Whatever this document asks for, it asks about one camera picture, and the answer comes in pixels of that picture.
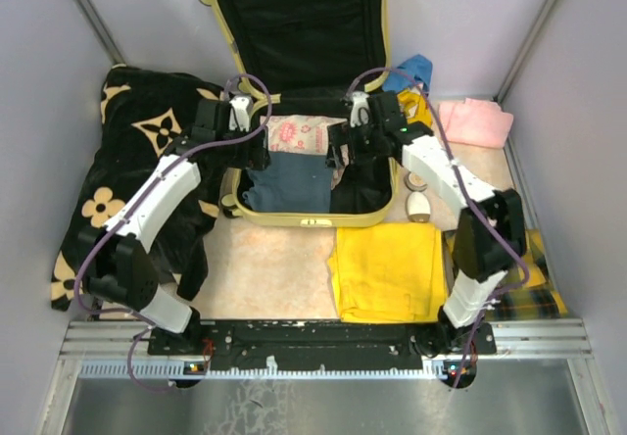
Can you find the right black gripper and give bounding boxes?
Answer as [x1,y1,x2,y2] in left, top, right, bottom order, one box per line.
[325,116,385,169]

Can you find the white pink printed garment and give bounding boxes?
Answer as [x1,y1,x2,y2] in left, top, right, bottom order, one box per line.
[265,115,349,190]

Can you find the dark blue shirt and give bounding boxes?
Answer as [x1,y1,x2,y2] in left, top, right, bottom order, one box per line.
[242,152,333,214]

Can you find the yellow pants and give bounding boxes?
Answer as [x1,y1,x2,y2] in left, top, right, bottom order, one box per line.
[327,222,448,324]

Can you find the yellow black plaid shirt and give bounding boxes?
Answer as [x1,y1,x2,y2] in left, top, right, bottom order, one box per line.
[486,229,569,321]

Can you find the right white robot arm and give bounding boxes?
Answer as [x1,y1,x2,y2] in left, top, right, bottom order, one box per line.
[326,91,526,353]

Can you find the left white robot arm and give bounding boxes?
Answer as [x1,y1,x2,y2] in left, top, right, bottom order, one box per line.
[73,95,265,354]

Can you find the round cosmetic compact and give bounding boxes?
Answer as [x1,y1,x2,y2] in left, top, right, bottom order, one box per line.
[404,172,427,192]

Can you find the yellow patterned cloth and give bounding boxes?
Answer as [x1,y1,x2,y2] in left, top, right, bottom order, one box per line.
[397,87,432,127]

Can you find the white egg-shaped container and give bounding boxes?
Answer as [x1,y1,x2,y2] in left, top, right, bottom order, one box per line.
[406,192,431,223]

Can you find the yellow open suitcase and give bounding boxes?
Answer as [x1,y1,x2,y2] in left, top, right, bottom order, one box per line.
[199,0,399,227]

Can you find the black floral fleece blanket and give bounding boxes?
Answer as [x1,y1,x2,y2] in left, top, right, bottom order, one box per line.
[50,65,226,312]

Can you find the blue crumpled cloth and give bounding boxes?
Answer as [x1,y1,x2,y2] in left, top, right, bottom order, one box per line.
[383,54,433,94]

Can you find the pink folded towel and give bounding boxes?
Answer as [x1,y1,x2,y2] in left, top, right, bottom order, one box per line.
[439,98,514,149]

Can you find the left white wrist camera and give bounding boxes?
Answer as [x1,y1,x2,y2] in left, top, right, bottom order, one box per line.
[229,95,253,132]

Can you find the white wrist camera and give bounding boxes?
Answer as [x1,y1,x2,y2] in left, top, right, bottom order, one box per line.
[229,95,253,132]
[349,91,370,127]

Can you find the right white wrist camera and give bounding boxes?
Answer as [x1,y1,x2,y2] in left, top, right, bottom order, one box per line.
[349,91,370,127]

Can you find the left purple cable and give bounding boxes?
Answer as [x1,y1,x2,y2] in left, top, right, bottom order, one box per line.
[72,72,274,395]

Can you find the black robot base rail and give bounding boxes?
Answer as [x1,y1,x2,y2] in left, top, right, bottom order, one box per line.
[147,320,497,385]

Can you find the white cable duct strip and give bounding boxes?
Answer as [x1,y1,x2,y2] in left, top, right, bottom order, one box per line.
[77,359,457,380]

